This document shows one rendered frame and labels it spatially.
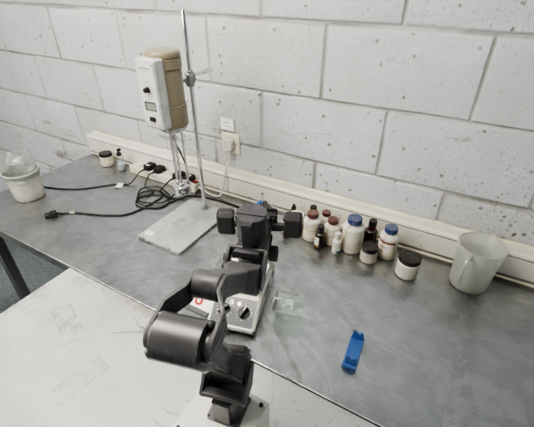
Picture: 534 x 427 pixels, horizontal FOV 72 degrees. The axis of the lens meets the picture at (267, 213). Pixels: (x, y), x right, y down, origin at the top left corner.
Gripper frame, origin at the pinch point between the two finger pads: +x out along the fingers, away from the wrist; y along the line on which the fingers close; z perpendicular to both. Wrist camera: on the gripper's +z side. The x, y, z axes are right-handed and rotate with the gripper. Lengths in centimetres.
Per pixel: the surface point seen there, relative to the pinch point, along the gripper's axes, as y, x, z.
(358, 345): 25.1, -11.0, 32.9
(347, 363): 21.9, -16.5, 32.4
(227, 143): -21, 64, 14
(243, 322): -4.5, -8.7, 30.1
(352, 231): 26.0, 26.7, 26.0
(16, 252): -195, 110, 127
